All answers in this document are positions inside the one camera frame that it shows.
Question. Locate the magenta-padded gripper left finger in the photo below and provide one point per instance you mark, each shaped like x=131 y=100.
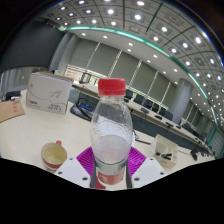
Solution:
x=73 y=170

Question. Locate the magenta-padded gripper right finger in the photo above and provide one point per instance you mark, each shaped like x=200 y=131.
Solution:
x=148 y=171

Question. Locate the clear red-capped water bottle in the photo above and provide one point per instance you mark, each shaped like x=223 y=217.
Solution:
x=111 y=133

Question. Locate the red and cream mug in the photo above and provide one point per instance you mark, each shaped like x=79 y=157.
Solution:
x=53 y=156

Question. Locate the beige desk organizer tray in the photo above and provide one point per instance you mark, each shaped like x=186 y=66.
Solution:
x=165 y=146

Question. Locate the long curved conference desk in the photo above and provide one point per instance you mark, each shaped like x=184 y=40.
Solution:
x=146 y=116

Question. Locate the row of black office chairs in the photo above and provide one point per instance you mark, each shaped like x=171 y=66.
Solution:
x=155 y=107

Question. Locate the white cardboard paper box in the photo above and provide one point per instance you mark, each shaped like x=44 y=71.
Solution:
x=48 y=95

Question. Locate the black flat device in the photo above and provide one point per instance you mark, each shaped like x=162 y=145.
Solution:
x=12 y=95

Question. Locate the round ceiling lights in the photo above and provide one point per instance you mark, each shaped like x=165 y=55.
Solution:
x=137 y=16

